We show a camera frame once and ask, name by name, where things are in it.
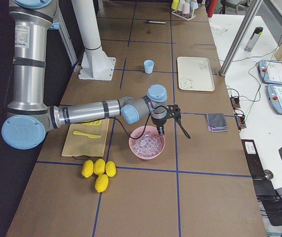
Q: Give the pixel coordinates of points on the black orange connector box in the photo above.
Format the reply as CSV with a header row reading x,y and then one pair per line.
x,y
240,121
235,102

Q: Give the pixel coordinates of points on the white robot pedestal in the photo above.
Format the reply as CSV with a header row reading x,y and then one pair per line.
x,y
95,65

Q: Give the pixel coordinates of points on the yellow-green upside-down cup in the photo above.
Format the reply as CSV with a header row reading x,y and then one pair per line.
x,y
174,5

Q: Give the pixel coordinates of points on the white upside-down cup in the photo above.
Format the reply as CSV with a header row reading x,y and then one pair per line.
x,y
180,5

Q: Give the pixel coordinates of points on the pile of clear ice cubes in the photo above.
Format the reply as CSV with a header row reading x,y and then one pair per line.
x,y
148,145

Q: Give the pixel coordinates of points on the wooden cutting board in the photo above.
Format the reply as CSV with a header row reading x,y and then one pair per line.
x,y
76,145

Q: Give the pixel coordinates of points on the yellow lemon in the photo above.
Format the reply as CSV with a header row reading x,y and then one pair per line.
x,y
99,167
101,183
87,168
110,169

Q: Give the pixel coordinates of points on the aluminium frame post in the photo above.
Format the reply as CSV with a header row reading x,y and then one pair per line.
x,y
246,22

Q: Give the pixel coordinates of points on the pink upside-down cup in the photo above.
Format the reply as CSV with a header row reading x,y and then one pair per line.
x,y
186,8

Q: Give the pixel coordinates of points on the steel muddler black tip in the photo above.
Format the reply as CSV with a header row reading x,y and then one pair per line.
x,y
155,22

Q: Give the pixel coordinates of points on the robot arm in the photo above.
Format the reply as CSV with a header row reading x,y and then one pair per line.
x,y
28,118

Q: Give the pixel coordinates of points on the yellow plastic knife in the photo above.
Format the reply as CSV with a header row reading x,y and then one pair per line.
x,y
91,136

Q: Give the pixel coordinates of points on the cream bear tray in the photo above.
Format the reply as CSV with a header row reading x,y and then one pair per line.
x,y
194,74

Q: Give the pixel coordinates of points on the blue upside-down cup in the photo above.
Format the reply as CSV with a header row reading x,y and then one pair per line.
x,y
194,4

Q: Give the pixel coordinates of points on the grey folded cloth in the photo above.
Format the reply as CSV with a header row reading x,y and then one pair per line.
x,y
216,122

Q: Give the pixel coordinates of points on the lemon slices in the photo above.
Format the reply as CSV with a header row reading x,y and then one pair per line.
x,y
92,123

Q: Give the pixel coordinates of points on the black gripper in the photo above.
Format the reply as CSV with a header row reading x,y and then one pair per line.
x,y
159,122

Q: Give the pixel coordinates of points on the white cup rack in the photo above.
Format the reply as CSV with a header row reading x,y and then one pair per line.
x,y
185,16

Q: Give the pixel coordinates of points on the clear water bottle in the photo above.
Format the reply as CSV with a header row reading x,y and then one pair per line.
x,y
253,39

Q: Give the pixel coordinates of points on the teach pendant upper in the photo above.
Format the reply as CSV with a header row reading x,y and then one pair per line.
x,y
270,71

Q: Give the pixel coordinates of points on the light blue plastic cup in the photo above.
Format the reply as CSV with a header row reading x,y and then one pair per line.
x,y
148,66

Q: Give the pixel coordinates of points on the pink bowl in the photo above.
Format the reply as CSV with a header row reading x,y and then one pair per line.
x,y
138,133

